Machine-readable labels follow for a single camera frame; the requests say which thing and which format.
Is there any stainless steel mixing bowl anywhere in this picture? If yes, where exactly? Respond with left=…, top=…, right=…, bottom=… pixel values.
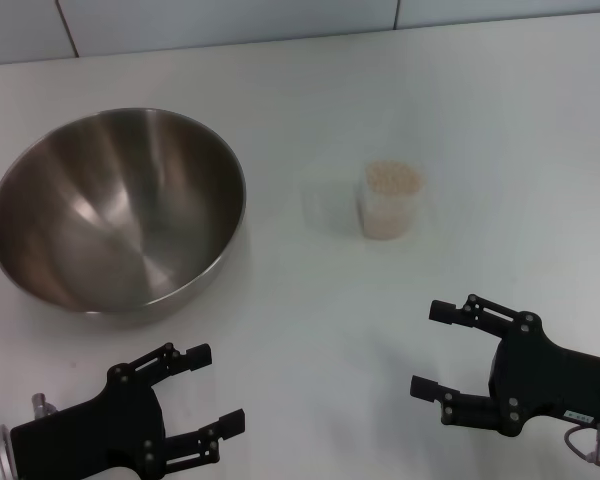
left=0, top=106, right=247, bottom=321

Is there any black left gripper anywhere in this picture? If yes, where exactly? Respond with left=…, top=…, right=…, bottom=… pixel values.
left=10, top=342, right=247, bottom=480

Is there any clear plastic measuring cup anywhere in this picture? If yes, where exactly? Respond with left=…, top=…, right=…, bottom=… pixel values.
left=362, top=158, right=427, bottom=241

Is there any left gripper metal connector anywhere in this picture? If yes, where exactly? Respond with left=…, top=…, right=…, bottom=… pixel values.
left=31, top=393, right=57, bottom=419

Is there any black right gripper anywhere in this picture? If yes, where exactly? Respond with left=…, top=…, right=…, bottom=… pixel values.
left=409, top=293, right=600, bottom=440

